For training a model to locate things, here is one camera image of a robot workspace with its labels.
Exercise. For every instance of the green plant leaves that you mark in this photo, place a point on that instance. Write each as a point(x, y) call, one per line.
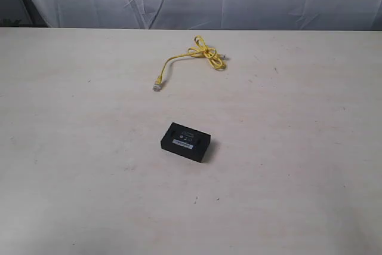
point(10, 23)

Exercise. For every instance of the small black network box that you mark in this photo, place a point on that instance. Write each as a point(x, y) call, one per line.
point(186, 142)

